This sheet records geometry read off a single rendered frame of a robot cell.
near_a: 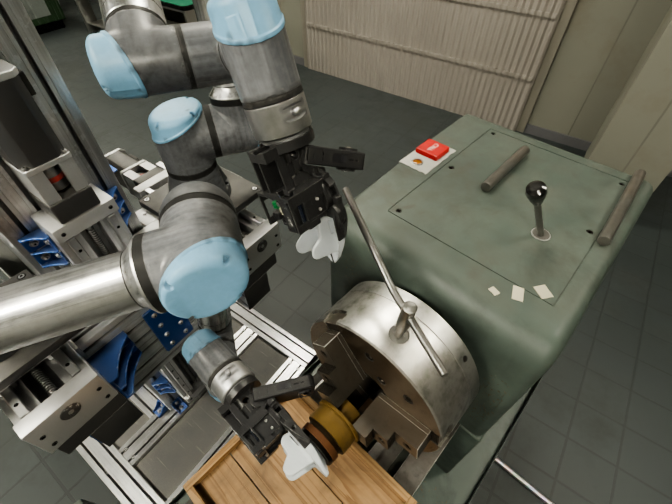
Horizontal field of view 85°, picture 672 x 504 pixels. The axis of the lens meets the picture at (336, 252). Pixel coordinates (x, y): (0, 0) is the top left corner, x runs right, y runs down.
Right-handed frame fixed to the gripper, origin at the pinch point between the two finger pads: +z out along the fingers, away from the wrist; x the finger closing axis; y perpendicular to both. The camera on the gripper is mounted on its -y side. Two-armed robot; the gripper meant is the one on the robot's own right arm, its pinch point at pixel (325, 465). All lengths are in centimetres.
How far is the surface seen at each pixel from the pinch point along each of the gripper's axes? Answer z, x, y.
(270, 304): -97, -108, -51
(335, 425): -2.3, 3.9, -4.8
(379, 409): 1.2, 2.7, -12.3
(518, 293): 8.5, 17.6, -38.5
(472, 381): 10.5, 7.3, -25.3
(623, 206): 14, 20, -71
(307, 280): -95, -108, -78
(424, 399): 6.6, 11.9, -15.1
